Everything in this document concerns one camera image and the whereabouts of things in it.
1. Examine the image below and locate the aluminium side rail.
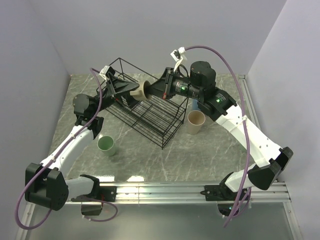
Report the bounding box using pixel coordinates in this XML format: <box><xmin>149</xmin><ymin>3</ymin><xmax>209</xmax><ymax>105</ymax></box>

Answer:
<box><xmin>238</xmin><ymin>74</ymin><xmax>257</xmax><ymax>124</ymax></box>

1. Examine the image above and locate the green tumbler left side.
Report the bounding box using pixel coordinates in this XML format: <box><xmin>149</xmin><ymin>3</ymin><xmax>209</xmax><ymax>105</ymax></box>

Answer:
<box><xmin>97</xmin><ymin>136</ymin><xmax>116</xmax><ymax>157</ymax></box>

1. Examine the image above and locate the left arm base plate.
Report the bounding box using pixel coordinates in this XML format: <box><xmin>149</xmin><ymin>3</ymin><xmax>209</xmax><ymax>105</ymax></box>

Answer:
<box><xmin>86</xmin><ymin>186</ymin><xmax>117</xmax><ymax>202</ymax></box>

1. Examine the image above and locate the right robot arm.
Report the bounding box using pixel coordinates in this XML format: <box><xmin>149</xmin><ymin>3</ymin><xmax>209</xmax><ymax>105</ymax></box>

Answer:
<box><xmin>146</xmin><ymin>61</ymin><xmax>293</xmax><ymax>201</ymax></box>

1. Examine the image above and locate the aluminium mounting rail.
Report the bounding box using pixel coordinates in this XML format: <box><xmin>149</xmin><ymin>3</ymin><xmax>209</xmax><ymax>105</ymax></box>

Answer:
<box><xmin>64</xmin><ymin>182</ymin><xmax>292</xmax><ymax>204</ymax></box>

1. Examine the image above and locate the black wire dish rack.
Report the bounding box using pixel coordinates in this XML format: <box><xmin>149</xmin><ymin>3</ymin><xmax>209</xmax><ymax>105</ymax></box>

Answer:
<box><xmin>106</xmin><ymin>57</ymin><xmax>189</xmax><ymax>149</ymax></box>

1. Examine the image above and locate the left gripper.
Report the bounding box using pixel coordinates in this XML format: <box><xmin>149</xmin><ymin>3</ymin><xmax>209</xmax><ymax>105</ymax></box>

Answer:
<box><xmin>92</xmin><ymin>72</ymin><xmax>148</xmax><ymax>116</ymax></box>

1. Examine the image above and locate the beige ceramic mug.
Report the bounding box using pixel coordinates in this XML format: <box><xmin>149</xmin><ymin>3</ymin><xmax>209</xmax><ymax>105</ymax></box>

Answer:
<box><xmin>129</xmin><ymin>80</ymin><xmax>152</xmax><ymax>101</ymax></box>

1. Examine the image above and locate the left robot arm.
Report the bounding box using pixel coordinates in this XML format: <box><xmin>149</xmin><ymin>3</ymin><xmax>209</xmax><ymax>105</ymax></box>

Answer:
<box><xmin>24</xmin><ymin>73</ymin><xmax>139</xmax><ymax>211</ymax></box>

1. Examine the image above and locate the beige plastic tumbler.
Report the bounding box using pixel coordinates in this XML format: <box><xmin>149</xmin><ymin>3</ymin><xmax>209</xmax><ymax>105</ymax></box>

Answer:
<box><xmin>187</xmin><ymin>110</ymin><xmax>206</xmax><ymax>135</ymax></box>

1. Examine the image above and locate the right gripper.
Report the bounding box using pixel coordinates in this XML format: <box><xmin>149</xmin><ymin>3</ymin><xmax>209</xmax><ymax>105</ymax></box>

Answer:
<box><xmin>145</xmin><ymin>67</ymin><xmax>203</xmax><ymax>100</ymax></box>

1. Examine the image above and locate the blue plastic tumbler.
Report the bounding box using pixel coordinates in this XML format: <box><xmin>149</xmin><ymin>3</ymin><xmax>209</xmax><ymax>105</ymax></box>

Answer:
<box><xmin>191</xmin><ymin>99</ymin><xmax>200</xmax><ymax>111</ymax></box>

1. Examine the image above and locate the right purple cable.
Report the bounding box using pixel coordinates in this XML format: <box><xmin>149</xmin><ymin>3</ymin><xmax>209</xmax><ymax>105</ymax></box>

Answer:
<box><xmin>184</xmin><ymin>45</ymin><xmax>253</xmax><ymax>228</ymax></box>

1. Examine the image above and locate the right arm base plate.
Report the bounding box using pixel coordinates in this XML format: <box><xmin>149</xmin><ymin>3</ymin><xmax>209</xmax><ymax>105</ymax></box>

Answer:
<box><xmin>200</xmin><ymin>184</ymin><xmax>238</xmax><ymax>202</ymax></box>

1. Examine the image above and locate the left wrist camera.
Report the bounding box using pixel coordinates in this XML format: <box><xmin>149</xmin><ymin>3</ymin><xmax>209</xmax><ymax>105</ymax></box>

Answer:
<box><xmin>99</xmin><ymin>65</ymin><xmax>114</xmax><ymax>81</ymax></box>

